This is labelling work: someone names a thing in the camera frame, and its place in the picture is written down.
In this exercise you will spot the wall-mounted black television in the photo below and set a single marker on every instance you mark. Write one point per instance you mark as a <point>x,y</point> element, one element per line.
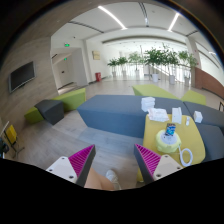
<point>21,76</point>

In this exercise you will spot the potted plant right white pot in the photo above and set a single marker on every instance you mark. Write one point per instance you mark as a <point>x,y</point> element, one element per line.
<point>187,61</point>

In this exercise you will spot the green bench far centre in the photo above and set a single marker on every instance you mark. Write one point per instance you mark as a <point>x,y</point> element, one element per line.
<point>152,90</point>

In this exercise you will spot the person's leg with white shoe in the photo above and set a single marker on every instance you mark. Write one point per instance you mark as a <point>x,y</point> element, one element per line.
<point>108,182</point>

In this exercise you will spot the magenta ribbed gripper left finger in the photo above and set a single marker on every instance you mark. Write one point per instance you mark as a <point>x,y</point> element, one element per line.
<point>76,167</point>

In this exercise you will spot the white folded cloth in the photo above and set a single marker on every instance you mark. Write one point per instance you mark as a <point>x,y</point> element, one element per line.
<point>159,115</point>

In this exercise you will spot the red trash bin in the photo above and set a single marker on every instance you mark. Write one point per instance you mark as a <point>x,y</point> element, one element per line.
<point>98,76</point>

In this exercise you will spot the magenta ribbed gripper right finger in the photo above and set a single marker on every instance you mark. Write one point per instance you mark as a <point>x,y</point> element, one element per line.
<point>154,166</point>

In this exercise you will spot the large blue-grey bench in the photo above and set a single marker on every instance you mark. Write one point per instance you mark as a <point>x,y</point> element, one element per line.
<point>120,114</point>

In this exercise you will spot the potted plant in white pot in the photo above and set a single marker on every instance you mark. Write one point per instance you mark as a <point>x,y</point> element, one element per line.
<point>153,58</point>

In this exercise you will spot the small white bottle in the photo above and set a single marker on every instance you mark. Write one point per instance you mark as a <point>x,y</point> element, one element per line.
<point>187,121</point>

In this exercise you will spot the white charger with cable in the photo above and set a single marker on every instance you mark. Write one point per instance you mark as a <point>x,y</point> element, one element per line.
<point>186,157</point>

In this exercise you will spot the stack of white boxes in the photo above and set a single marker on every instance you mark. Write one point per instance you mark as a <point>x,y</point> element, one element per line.
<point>147,103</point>

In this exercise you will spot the grey bench right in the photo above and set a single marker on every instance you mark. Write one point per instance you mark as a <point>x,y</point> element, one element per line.
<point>211,129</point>

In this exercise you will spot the smartphone with blue screen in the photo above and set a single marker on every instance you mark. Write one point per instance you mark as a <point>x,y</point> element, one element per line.
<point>170,129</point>

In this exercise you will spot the small white cube box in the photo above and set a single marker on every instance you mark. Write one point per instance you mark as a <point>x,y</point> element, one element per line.
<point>198,117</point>

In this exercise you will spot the white upright box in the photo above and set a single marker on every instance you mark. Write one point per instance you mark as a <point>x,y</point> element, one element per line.
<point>177,115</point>

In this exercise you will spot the green bench left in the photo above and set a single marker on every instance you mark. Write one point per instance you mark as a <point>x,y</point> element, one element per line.
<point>71,101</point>

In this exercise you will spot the dark grey ottoman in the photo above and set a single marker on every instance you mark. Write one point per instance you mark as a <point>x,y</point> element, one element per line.
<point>51,110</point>

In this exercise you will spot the yellow table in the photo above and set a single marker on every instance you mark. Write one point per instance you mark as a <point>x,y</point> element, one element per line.
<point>189,135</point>

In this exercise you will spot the potted plant centre white pot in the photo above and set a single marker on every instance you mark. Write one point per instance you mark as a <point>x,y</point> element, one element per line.
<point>171,62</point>

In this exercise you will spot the green bench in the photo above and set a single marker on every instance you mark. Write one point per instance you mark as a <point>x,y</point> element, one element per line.
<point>152,90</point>
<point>71,101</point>

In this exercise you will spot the yellow chair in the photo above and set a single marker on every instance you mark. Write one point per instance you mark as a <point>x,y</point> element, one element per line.
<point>12,138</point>

